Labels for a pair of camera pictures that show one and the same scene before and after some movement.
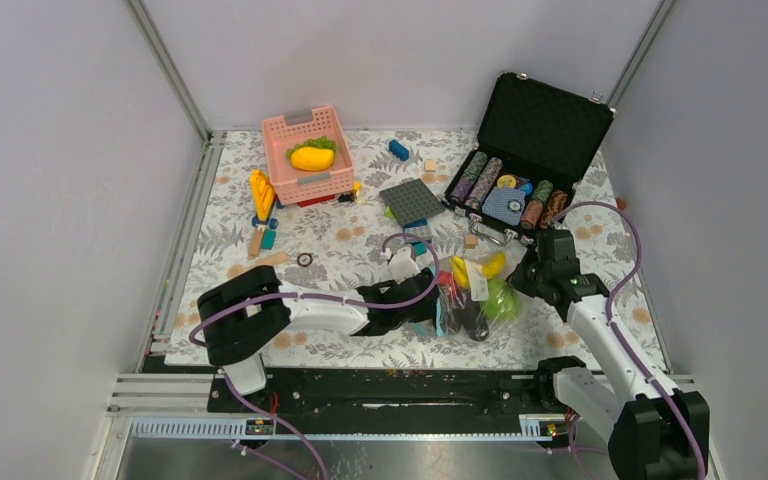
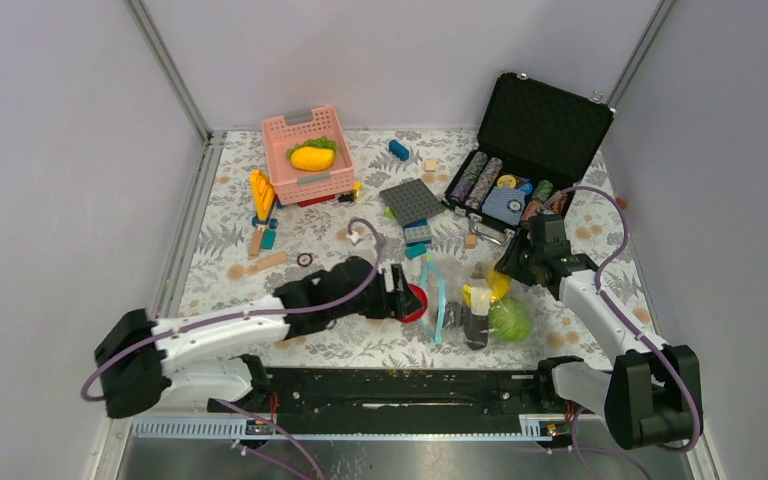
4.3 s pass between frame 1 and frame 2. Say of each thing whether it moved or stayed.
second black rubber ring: stayed
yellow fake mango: stayed
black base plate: stayed
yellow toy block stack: stayed
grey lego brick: stayed
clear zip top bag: moved
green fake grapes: stayed
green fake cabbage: moved
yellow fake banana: moved
